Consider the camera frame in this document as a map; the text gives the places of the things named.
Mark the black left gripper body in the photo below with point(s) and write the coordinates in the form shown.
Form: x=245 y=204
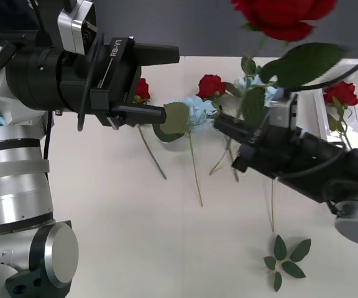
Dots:
x=117 y=77

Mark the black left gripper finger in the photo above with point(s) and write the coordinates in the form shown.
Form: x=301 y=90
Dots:
x=141 y=114
x=157 y=55

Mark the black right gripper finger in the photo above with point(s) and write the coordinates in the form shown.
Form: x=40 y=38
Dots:
x=232 y=122
x=228 y=133

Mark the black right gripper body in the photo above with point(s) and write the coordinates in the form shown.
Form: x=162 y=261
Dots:
x=269 y=152

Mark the red rose with large leaves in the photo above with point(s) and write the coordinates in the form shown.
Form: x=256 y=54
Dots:
x=284 y=18

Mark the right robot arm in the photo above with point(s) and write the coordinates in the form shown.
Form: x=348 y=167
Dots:
x=337 y=174

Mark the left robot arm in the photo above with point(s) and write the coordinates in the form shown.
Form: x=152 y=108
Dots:
x=20 y=186

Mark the small red rose, thin stem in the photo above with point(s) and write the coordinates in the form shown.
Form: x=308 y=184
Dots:
x=142 y=88

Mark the pale blue flower, round leaf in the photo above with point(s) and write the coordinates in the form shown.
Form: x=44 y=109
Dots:
x=199 y=107

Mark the red rose with green stem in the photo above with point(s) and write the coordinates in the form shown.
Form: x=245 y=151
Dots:
x=210 y=86

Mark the pale blue flower, brown stem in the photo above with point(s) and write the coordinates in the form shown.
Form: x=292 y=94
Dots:
x=271 y=92

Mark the red rose with bent stem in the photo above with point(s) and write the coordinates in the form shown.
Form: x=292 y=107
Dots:
x=342 y=92

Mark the loose five-leaf green twig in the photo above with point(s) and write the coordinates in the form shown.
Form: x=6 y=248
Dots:
x=292 y=268

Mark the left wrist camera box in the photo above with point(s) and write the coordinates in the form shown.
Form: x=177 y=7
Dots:
x=76 y=28

